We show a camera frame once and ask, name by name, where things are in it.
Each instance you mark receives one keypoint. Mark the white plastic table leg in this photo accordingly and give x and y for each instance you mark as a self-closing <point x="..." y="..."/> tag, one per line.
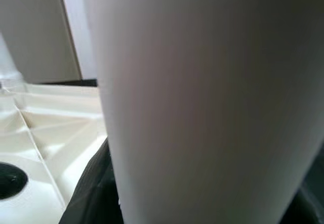
<point x="10" y="64"/>
<point x="202" y="94"/>

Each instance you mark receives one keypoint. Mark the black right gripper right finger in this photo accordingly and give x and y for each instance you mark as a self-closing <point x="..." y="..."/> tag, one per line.
<point x="314" y="198"/>

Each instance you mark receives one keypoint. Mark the white plastic table top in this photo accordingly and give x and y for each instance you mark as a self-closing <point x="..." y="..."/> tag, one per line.
<point x="50" y="122"/>

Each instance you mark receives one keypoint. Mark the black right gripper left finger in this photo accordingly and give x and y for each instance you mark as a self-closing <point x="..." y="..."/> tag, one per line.
<point x="93" y="188"/>

